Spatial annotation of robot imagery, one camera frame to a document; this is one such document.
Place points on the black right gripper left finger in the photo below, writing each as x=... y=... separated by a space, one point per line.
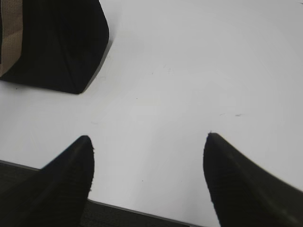
x=55 y=196

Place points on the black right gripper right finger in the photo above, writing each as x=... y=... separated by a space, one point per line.
x=244 y=194

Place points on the black bag with tan handles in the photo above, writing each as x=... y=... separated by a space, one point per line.
x=52 y=44

